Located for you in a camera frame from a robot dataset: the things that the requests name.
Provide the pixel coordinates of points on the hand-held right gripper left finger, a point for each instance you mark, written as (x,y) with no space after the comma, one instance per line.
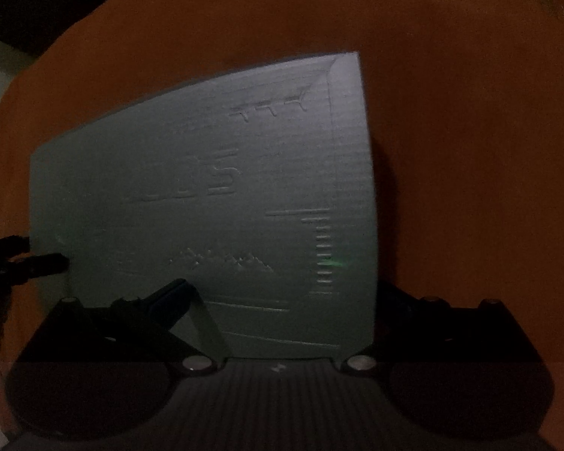
(175,299)

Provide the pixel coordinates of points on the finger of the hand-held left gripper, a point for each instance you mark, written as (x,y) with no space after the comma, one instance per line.
(42,265)
(4,245)

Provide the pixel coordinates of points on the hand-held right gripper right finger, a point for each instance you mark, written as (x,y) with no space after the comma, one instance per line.
(404,311)

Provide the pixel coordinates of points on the grey embossed plastic board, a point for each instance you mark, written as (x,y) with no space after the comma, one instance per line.
(216,221)

